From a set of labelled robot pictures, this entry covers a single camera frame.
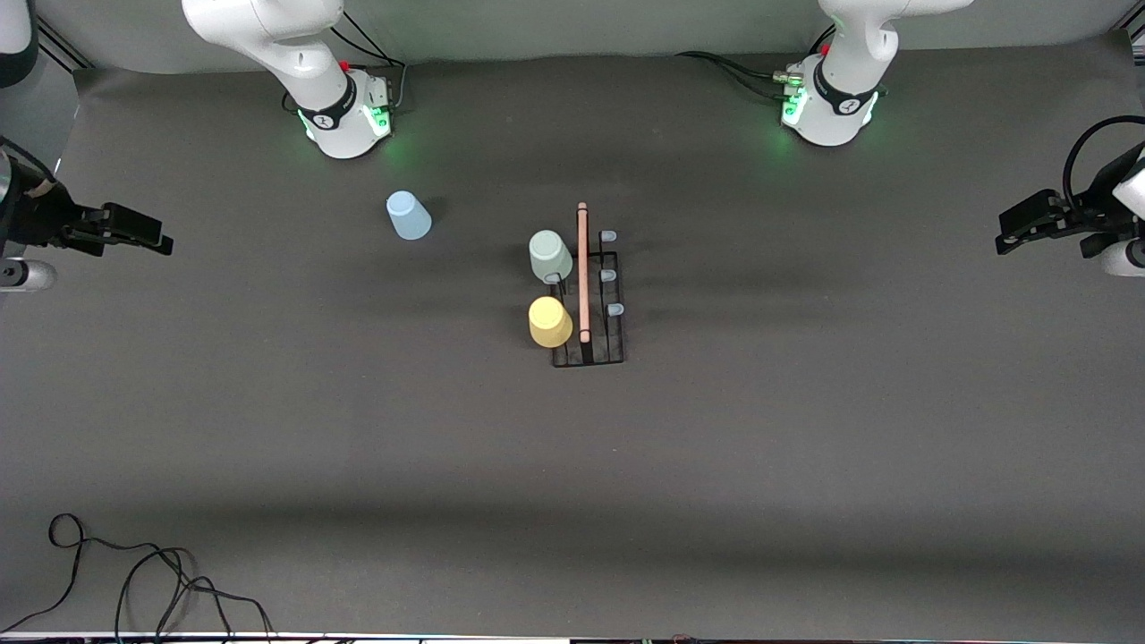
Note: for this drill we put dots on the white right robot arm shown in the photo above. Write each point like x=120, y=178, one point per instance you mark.
x=268, y=36

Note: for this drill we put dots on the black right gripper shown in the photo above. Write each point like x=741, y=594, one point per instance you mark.
x=38, y=217

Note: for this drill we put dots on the yellow plastic cup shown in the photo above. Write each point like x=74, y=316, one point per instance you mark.
x=549, y=322

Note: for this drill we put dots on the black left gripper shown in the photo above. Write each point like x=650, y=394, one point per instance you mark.
x=1093, y=217

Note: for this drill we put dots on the pale green plastic cup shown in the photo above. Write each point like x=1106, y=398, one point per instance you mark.
x=549, y=255

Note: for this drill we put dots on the light blue plastic cup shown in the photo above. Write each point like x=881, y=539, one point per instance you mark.
x=409, y=216

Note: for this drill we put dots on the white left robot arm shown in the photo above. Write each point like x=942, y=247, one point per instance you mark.
x=841, y=98

